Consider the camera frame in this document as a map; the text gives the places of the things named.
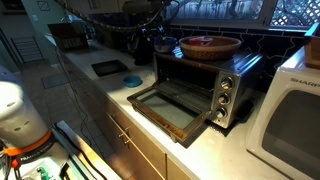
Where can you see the silver toaster oven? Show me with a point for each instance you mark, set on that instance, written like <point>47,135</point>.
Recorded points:
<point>215,86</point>

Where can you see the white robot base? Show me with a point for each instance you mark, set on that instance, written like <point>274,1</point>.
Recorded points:
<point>30,148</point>

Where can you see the woven wicker basket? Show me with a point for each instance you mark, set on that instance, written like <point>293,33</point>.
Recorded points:
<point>221,48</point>

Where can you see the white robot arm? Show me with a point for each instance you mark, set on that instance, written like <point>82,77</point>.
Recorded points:
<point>139,6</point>

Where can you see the red item in basket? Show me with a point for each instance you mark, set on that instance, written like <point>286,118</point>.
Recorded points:
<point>200,41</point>

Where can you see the black box on counter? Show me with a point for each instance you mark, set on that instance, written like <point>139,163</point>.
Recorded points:
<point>68,36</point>

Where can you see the white microwave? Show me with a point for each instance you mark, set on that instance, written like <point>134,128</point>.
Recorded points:
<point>286,132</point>

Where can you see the black baking tray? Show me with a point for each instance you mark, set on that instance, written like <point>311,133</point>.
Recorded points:
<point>108,67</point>

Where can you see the small blue bowl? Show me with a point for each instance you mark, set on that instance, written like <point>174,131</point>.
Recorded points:
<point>132,81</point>

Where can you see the wooden tray on microwave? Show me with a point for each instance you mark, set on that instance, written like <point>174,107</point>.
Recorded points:
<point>312,46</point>

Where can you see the open glass oven door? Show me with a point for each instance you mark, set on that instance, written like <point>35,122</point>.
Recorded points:
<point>177,109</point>

